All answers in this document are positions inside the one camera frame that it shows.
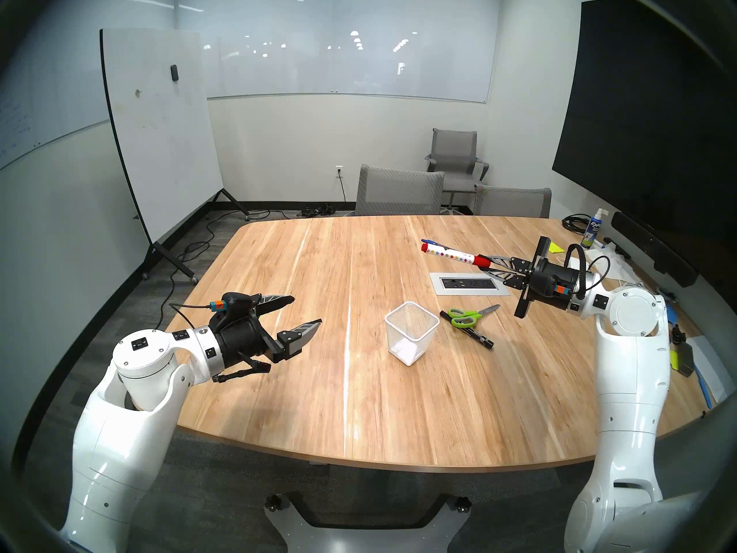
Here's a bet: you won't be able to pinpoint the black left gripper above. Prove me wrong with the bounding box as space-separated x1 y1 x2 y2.
210 294 323 368

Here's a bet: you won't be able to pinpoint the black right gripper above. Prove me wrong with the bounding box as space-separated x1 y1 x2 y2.
488 236 582 319

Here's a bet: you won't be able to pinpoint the red-capped white marker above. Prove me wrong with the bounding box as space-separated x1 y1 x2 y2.
420 242 490 268

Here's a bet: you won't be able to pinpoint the black permanent marker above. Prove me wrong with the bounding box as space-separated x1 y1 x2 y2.
439 310 495 350

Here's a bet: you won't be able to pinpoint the white mesh pen holder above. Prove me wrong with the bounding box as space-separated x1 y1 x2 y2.
385 301 440 367

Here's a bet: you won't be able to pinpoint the silver table outlet panel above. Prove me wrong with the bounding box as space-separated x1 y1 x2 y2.
429 272 511 297

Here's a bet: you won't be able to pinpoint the grey mesh-back chair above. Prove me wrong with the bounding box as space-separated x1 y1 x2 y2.
354 164 446 217
473 184 552 219

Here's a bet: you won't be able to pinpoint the whiteboard cleaner spray bottle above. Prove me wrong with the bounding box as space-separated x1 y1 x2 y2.
580 207 606 249

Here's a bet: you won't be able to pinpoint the white crumpled tissue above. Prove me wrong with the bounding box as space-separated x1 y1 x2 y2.
593 245 641 285

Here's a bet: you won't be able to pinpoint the grey armrest office chair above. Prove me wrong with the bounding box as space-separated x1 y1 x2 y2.
425 128 490 215

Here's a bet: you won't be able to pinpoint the black soundbar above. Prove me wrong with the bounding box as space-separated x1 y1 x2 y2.
610 211 698 287

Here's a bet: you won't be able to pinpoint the dark grey and yellow block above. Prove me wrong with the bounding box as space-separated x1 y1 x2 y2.
668 344 697 377

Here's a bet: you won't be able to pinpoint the white paper sheet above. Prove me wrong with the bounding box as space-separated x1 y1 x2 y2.
685 334 735 403

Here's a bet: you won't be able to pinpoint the thin blue stick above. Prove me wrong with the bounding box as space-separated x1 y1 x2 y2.
694 365 715 408

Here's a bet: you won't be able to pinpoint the rolling whiteboard on stand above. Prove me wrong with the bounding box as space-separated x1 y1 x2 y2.
100 28 251 283

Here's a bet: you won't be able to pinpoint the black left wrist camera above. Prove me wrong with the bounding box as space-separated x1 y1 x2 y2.
209 292 261 322

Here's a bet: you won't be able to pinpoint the green-handled scissors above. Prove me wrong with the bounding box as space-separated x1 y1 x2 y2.
448 304 500 329

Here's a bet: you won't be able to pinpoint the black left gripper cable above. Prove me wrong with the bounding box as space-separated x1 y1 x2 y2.
212 359 271 384

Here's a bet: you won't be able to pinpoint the black right camera cable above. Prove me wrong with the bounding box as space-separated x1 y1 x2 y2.
567 244 611 300

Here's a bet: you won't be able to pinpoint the long black floor cable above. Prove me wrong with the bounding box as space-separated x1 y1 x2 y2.
170 209 271 282

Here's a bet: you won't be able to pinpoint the large black wall screen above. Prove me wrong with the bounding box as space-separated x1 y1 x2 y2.
552 0 737 293

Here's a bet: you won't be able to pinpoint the plain glass wall whiteboard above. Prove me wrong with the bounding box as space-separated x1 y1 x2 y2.
176 0 500 104

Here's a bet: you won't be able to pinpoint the wall whiteboard with writing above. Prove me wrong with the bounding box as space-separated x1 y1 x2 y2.
0 0 176 172

